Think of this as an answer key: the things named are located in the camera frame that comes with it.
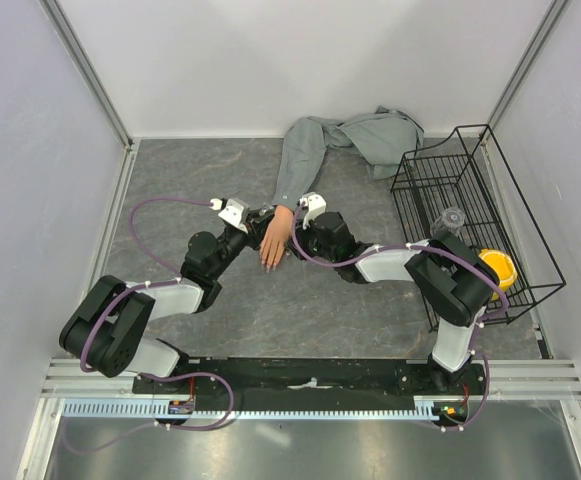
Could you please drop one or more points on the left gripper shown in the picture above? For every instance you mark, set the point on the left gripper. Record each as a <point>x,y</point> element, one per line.
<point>257,225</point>

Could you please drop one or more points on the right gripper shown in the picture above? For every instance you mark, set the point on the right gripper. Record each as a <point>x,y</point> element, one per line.
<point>302,234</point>

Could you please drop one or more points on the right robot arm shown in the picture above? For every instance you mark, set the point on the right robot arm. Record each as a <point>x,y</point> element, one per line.
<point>451,278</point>

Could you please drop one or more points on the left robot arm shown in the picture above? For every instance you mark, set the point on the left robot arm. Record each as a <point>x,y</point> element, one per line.
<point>106,331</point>

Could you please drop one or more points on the mannequin hand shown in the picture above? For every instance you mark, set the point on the mannequin hand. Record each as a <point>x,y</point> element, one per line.
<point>277,234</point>

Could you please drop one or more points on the grey shirt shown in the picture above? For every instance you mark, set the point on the grey shirt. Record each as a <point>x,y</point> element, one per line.
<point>380,138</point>

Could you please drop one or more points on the clear plastic jar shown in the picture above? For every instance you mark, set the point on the clear plastic jar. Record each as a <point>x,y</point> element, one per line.
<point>451,220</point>

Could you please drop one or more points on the yellow lidded container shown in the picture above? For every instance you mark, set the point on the yellow lidded container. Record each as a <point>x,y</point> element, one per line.
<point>501,264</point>

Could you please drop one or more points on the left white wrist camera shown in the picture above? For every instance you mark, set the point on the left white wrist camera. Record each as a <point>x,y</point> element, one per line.
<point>232,212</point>

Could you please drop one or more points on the black wire rack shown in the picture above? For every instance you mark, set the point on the black wire rack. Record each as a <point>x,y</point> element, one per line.
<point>452,173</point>

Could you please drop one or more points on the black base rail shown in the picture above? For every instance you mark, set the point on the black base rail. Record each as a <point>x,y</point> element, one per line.
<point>303,385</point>

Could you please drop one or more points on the grey slotted cable duct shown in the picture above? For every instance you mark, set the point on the grey slotted cable duct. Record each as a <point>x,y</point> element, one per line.
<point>165,409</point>

